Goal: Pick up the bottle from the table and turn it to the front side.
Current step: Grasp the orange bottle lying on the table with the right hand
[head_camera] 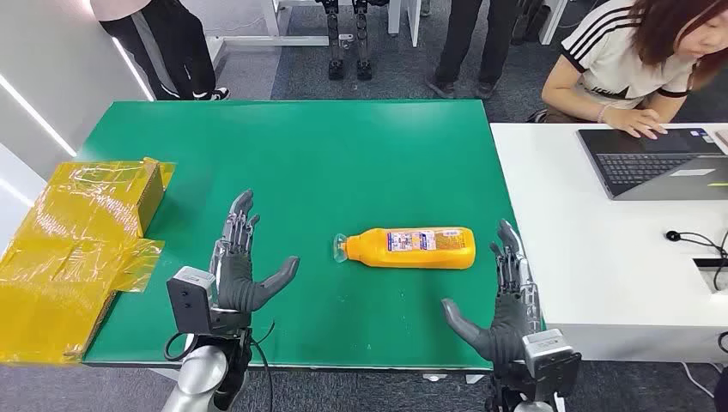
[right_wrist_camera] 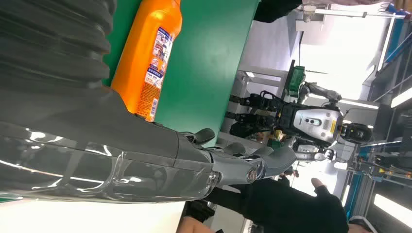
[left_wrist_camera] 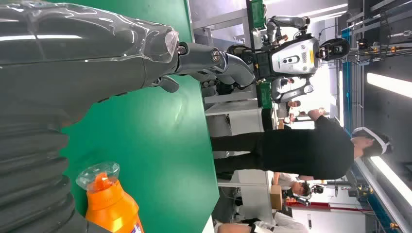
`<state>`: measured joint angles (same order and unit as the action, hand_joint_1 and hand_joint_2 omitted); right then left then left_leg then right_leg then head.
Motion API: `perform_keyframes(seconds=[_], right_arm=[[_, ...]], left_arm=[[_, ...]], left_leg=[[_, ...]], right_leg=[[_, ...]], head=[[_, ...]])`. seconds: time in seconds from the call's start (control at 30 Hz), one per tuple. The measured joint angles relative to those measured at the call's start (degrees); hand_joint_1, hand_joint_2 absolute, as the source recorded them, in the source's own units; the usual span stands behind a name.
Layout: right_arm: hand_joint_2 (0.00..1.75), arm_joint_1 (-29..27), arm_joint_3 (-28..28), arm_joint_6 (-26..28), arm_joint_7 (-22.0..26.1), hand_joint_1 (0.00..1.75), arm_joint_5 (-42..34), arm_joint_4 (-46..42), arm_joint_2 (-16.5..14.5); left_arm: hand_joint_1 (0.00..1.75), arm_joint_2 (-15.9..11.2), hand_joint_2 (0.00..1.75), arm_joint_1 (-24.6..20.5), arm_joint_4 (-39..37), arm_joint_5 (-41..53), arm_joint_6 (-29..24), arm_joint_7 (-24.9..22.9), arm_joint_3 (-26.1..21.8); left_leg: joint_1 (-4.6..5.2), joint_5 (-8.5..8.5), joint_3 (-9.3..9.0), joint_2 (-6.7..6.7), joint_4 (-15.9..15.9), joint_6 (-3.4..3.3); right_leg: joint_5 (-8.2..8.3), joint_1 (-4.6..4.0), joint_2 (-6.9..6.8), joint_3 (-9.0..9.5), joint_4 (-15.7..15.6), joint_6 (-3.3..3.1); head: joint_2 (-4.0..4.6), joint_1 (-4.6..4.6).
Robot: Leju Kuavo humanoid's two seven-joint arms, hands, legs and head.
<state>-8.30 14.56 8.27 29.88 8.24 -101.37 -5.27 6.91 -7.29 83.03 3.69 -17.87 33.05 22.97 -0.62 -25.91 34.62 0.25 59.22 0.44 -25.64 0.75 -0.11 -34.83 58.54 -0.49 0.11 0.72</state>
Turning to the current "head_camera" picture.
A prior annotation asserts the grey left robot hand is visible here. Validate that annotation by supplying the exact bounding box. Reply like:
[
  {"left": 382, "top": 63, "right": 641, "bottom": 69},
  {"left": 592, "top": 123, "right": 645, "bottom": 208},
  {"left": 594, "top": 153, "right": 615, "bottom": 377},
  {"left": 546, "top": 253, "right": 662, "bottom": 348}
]
[{"left": 209, "top": 189, "right": 300, "bottom": 315}]

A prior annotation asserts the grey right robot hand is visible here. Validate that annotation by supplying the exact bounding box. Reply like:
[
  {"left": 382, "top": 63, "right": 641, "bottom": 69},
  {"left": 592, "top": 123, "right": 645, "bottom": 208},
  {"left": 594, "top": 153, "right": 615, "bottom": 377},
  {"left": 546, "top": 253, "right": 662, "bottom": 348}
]
[{"left": 440, "top": 219, "right": 542, "bottom": 365}]

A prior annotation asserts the orange detergent bottle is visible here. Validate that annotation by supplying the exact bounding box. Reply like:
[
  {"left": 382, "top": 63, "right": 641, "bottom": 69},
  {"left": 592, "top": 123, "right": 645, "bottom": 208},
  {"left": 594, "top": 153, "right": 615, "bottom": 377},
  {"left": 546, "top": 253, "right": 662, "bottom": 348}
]
[{"left": 333, "top": 227, "right": 477, "bottom": 270}]

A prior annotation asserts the white desk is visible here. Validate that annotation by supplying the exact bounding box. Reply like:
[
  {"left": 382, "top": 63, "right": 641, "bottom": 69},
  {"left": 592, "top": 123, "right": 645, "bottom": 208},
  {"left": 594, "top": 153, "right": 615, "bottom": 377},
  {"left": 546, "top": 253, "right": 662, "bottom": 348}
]
[{"left": 489, "top": 122, "right": 728, "bottom": 365}]

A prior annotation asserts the green table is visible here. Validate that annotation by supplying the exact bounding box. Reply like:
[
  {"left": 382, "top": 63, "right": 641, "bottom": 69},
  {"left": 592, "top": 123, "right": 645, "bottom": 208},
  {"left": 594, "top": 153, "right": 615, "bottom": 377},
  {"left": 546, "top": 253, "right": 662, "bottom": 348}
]
[{"left": 76, "top": 100, "right": 550, "bottom": 383}]

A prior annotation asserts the yellow taped cardboard box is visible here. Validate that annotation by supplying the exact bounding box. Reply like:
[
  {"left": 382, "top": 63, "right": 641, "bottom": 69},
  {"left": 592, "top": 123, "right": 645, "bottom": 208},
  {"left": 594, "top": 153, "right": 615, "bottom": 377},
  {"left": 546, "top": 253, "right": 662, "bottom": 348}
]
[{"left": 0, "top": 157, "right": 176, "bottom": 365}]

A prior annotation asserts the dark grey laptop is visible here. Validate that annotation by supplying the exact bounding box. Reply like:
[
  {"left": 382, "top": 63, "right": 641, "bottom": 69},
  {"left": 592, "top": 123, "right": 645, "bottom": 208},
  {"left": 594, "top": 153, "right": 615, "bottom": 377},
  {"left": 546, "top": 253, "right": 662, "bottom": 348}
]
[{"left": 577, "top": 127, "right": 728, "bottom": 201}]

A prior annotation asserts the black rounded object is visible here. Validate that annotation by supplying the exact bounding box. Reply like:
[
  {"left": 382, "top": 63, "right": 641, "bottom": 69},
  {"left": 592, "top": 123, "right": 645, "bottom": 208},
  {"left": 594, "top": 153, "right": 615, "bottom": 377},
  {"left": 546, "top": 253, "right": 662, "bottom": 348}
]
[{"left": 713, "top": 367, "right": 728, "bottom": 412}]

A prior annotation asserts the person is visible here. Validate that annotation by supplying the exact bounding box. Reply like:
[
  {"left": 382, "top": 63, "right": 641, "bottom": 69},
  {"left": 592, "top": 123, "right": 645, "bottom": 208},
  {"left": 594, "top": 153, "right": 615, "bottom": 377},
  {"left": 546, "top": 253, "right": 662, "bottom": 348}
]
[
  {"left": 425, "top": 0, "right": 521, "bottom": 100},
  {"left": 89, "top": 0, "right": 232, "bottom": 102},
  {"left": 525, "top": 0, "right": 728, "bottom": 141}
]

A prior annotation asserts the standing humanoid robot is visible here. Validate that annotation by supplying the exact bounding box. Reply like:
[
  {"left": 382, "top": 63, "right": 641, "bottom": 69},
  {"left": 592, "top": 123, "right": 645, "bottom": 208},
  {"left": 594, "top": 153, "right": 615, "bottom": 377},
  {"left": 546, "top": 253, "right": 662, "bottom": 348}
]
[{"left": 315, "top": 0, "right": 379, "bottom": 82}]

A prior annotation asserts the white table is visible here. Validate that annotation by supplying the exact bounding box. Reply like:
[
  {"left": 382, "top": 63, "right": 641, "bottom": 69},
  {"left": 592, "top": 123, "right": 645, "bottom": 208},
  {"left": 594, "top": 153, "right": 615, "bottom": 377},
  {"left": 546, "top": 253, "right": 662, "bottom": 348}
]
[{"left": 537, "top": 0, "right": 570, "bottom": 46}]

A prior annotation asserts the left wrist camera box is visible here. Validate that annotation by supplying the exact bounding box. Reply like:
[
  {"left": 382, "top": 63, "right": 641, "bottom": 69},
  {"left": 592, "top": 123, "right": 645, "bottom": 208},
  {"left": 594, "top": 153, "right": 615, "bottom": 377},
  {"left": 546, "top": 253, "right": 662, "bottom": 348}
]
[{"left": 166, "top": 265, "right": 218, "bottom": 336}]

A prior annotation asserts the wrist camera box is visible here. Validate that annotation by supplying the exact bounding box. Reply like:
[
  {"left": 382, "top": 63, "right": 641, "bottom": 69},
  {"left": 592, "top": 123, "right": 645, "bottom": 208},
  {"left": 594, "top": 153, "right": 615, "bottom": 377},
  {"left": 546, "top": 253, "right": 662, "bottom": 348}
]
[
  {"left": 166, "top": 265, "right": 218, "bottom": 336},
  {"left": 522, "top": 328, "right": 582, "bottom": 399}
]

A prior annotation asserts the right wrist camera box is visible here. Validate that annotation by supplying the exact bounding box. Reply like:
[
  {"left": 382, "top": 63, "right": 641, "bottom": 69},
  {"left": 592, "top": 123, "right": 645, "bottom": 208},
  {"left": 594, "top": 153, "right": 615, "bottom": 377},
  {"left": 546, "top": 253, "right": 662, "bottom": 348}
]
[{"left": 522, "top": 328, "right": 582, "bottom": 399}]

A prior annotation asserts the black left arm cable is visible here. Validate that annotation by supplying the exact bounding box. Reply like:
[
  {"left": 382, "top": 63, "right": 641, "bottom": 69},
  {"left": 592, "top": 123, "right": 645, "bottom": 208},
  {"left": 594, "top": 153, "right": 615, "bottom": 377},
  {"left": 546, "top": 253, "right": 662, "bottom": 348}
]
[{"left": 163, "top": 321, "right": 277, "bottom": 412}]

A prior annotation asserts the black desk cable with puck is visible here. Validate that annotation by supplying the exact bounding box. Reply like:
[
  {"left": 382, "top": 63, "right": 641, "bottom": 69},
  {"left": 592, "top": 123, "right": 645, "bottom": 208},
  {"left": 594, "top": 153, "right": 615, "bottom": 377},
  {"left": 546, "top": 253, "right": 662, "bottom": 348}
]
[{"left": 665, "top": 229, "right": 728, "bottom": 291}]

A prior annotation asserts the white wall light strip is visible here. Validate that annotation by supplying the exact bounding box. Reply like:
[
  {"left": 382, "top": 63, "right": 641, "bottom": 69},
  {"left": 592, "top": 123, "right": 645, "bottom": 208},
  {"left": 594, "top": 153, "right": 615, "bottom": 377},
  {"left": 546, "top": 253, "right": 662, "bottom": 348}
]
[
  {"left": 0, "top": 74, "right": 78, "bottom": 157},
  {"left": 111, "top": 36, "right": 155, "bottom": 102}
]

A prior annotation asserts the white table frame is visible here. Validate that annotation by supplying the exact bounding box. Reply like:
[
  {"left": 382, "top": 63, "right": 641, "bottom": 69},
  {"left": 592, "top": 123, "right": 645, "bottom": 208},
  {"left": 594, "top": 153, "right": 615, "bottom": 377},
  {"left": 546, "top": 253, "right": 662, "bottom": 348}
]
[{"left": 204, "top": 0, "right": 422, "bottom": 70}]

